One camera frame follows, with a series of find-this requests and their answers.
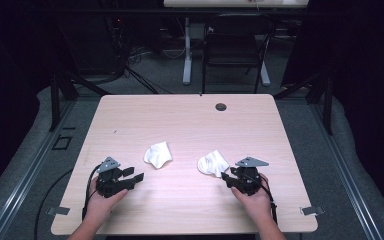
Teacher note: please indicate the black folding chair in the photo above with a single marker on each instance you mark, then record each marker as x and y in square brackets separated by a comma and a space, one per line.
[233, 50]

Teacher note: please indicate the aluminium floor rail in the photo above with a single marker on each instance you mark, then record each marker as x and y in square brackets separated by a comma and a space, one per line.
[30, 173]
[346, 173]

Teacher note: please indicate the white desk with legs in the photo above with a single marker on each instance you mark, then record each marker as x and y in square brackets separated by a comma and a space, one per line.
[187, 66]

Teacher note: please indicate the white sock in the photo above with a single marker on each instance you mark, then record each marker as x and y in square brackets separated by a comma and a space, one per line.
[211, 164]
[158, 155]

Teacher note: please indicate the grey metal table bracket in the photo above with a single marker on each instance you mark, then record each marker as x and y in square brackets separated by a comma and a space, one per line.
[59, 211]
[311, 210]

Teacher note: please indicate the person's left hand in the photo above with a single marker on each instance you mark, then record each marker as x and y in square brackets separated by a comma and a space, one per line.
[98, 206]

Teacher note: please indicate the person's right hand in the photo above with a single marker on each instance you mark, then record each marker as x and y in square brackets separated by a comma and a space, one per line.
[258, 206]

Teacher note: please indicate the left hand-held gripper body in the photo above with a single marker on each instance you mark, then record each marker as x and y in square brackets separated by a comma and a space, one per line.
[108, 181]

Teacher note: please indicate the black metal frame stand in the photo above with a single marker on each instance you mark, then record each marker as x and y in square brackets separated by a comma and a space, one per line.
[55, 100]
[328, 103]

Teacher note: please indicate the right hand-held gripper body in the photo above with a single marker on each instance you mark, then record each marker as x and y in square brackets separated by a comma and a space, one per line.
[249, 178]

